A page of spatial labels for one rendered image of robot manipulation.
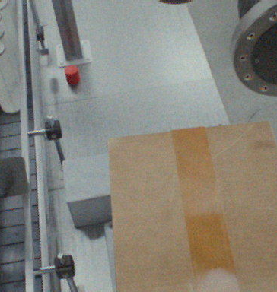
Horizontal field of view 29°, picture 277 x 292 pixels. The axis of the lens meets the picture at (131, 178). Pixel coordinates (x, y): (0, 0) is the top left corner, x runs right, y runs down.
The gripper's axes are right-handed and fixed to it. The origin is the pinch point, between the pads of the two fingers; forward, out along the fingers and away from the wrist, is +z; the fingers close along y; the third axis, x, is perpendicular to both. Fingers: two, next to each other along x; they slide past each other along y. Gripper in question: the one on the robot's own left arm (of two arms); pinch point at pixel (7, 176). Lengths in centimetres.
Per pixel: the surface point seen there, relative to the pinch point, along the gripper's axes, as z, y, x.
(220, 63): 152, -75, -34
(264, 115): 128, -86, -6
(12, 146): 12.7, 0.6, -5.9
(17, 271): -6.5, -0.1, 16.7
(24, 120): 5.6, -4.0, -10.3
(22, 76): 14.1, -3.8, -20.2
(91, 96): 27.2, -17.1, -15.2
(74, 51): 35.5, -14.5, -27.7
